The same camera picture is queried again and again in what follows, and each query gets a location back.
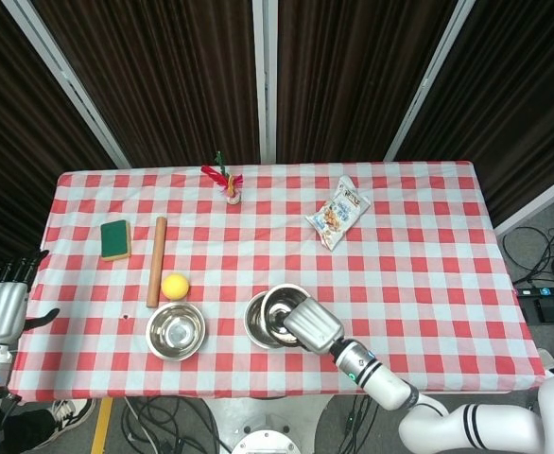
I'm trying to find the colourful feather shuttlecock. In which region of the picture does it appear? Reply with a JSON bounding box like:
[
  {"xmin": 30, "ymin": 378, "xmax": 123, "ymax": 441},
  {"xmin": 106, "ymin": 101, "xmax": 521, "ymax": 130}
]
[{"xmin": 199, "ymin": 150, "xmax": 245, "ymax": 206}]

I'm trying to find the green yellow scrub sponge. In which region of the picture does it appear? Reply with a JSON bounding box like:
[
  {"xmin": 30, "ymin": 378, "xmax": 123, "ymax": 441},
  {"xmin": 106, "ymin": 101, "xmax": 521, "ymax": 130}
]
[{"xmin": 99, "ymin": 219, "xmax": 132, "ymax": 262}]

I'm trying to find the black white sneaker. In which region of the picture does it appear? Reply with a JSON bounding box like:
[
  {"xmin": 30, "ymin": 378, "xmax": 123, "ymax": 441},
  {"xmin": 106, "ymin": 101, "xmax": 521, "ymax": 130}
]
[{"xmin": 44, "ymin": 398, "xmax": 97, "ymax": 431}]

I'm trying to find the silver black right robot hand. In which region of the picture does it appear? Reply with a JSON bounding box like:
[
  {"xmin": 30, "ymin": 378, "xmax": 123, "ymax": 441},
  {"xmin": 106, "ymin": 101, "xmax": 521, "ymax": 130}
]
[{"xmin": 265, "ymin": 298, "xmax": 346, "ymax": 356}]

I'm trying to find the white snack bag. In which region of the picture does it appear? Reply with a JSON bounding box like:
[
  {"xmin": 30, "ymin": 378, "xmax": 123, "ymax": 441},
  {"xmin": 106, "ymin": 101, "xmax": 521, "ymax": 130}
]
[{"xmin": 303, "ymin": 174, "xmax": 372, "ymax": 252}]

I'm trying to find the wooden rolling pin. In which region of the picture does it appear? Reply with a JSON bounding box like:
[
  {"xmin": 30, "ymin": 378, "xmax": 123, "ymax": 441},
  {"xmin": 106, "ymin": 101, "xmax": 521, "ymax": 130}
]
[{"xmin": 146, "ymin": 216, "xmax": 168, "ymax": 308}]

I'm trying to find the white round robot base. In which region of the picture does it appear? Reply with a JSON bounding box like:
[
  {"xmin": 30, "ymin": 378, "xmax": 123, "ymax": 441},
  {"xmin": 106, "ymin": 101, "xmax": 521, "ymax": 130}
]
[{"xmin": 232, "ymin": 428, "xmax": 303, "ymax": 454}]

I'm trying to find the yellow foam ball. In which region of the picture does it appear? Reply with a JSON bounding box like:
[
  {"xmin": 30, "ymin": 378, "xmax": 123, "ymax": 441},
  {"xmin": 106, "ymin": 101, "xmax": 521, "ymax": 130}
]
[{"xmin": 160, "ymin": 272, "xmax": 191, "ymax": 301}]

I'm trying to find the red white checkered tablecloth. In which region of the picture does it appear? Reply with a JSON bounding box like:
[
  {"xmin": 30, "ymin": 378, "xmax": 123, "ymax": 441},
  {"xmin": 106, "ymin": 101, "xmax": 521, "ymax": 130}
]
[{"xmin": 9, "ymin": 160, "xmax": 545, "ymax": 403}]

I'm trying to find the steel bowl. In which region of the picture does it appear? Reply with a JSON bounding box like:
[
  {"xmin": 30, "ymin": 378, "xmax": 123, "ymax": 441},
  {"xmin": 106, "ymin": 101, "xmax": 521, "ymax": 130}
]
[
  {"xmin": 243, "ymin": 291, "xmax": 306, "ymax": 350},
  {"xmin": 260, "ymin": 283, "xmax": 314, "ymax": 344},
  {"xmin": 145, "ymin": 302, "xmax": 207, "ymax": 362}
]

